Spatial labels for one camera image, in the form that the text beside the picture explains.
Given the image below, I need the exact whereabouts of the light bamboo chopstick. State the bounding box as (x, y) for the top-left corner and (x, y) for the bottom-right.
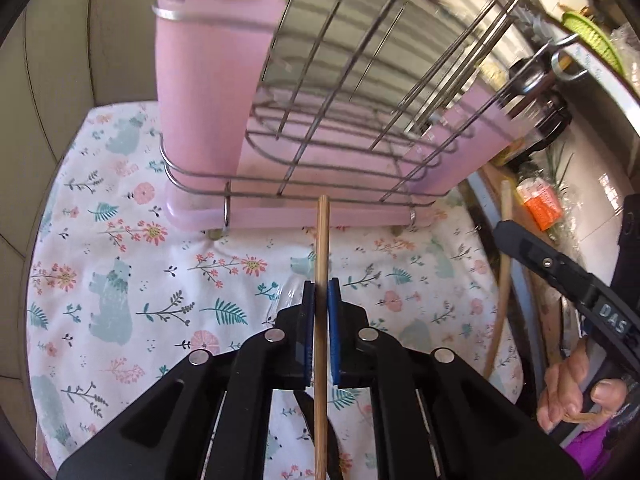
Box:
(314, 195), (330, 480)

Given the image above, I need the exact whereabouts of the person's right hand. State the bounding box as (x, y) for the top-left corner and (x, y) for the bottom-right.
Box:
(536, 337), (628, 432)

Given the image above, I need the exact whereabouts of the orange packet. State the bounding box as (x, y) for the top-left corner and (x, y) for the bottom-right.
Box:
(516, 177), (563, 231)

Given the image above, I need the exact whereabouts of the floral bear tablecloth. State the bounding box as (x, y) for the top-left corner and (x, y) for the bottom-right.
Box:
(27, 102), (498, 465)

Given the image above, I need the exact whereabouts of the black blender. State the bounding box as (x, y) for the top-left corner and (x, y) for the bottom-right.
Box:
(518, 90), (573, 160)

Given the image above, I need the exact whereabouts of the pink right utensil cup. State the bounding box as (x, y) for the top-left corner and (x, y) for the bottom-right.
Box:
(400, 80), (535, 195)

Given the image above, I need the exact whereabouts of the pink utensil cup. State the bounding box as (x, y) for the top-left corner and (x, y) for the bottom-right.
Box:
(154, 0), (285, 191)
(400, 80), (535, 195)

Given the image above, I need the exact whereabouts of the green plastic basket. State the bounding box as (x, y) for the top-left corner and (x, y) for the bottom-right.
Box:
(562, 11), (625, 76)

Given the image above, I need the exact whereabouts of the pink drip tray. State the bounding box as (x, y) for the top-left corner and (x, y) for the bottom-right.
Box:
(160, 103), (437, 231)

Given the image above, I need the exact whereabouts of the pink left utensil cup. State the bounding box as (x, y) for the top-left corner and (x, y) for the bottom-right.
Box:
(154, 0), (285, 191)

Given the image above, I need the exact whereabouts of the wire utensil rack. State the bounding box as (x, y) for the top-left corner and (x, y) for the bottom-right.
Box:
(153, 0), (575, 231)

